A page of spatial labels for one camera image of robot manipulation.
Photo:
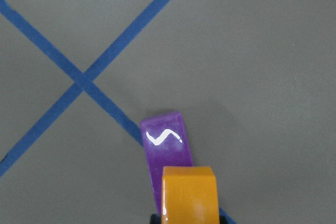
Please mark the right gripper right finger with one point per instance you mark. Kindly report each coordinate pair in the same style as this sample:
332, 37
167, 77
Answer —
223, 220

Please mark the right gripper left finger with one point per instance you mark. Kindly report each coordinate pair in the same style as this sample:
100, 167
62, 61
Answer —
155, 219

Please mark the orange trapezoid block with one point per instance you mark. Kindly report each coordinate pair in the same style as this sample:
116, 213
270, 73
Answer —
189, 195

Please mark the purple trapezoid block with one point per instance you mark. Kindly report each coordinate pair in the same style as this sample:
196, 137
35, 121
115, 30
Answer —
165, 143

